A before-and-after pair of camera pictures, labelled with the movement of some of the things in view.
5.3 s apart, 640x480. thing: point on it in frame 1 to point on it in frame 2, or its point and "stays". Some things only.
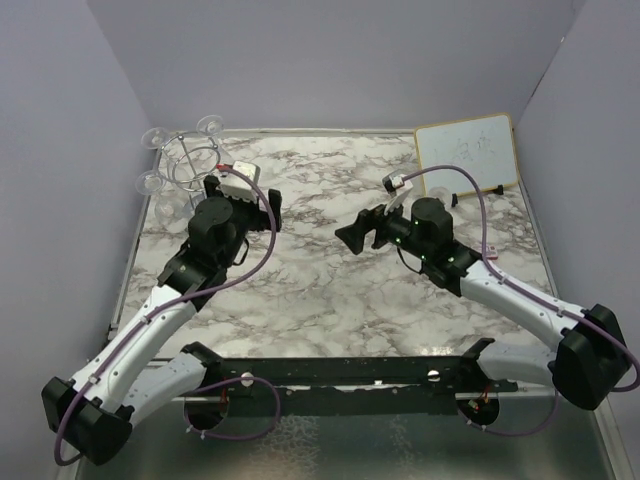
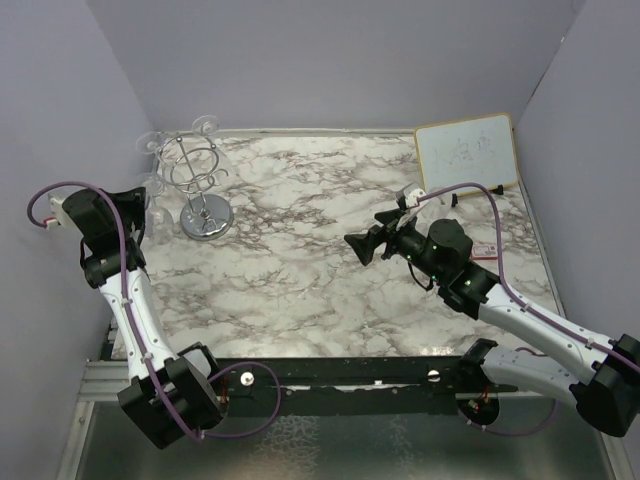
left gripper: (262, 219) to (134, 200)
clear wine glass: (171, 209) to (159, 219)
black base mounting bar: (404, 386) stays
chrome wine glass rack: (188, 161) stays
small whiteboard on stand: (483, 144) stays
